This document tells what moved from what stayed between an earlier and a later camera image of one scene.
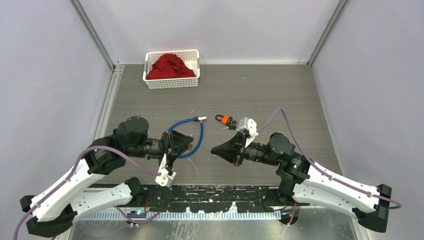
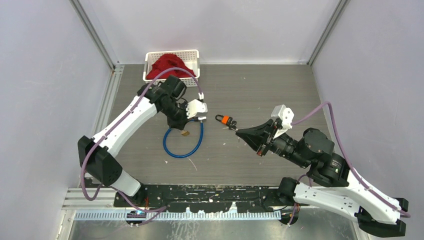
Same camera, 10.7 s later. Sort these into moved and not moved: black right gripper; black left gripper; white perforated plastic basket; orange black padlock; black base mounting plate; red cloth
Moved: black left gripper; black right gripper
Not moved: red cloth; black base mounting plate; white perforated plastic basket; orange black padlock
